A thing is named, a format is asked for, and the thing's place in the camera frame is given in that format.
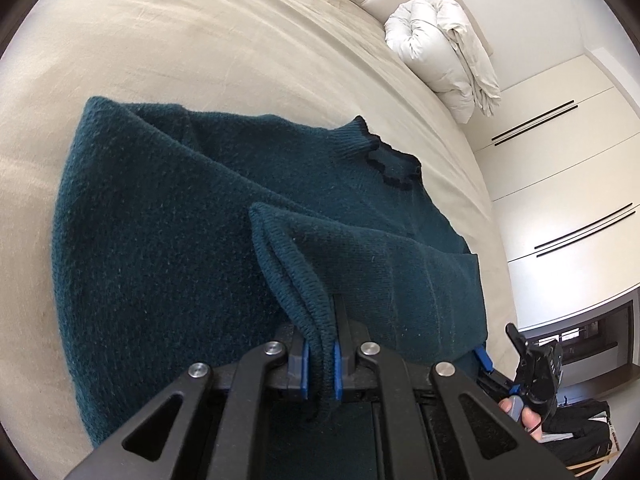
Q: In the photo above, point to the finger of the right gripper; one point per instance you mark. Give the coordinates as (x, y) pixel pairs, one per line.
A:
(485, 363)
(518, 341)

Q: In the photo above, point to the white wardrobe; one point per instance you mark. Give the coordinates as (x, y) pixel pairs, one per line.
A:
(560, 159)

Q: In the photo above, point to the person's right hand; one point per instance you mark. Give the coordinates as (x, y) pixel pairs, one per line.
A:
(530, 420)

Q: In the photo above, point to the white folded duvet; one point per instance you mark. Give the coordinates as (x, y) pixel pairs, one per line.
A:
(437, 41)

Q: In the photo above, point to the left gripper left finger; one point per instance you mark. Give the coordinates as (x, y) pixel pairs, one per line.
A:
(270, 376)

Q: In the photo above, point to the dark wooden shelf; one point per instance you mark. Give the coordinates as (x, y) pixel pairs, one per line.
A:
(600, 349)

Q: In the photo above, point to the dark teal knit sweater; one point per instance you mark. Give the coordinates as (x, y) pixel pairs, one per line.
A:
(181, 236)

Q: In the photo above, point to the black bag on floor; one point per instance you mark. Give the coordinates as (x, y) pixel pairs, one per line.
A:
(582, 437)

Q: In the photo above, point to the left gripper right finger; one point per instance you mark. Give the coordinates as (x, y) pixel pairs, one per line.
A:
(367, 372)

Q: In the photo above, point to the beige bed sheet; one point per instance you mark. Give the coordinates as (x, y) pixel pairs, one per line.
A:
(317, 62)

